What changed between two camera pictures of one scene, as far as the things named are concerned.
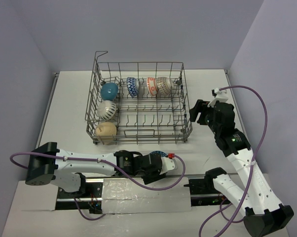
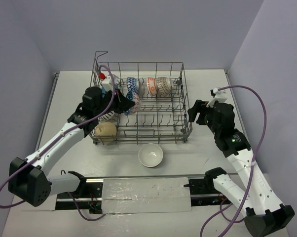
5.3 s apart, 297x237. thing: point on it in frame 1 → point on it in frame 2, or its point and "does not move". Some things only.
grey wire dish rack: x=137 y=102 does not move
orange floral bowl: x=152 y=85 does not move
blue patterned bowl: x=162 y=154 → x=135 y=108
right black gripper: x=201 y=105 does not move
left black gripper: x=156 y=173 → x=119 y=103
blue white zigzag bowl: x=132 y=86 does not move
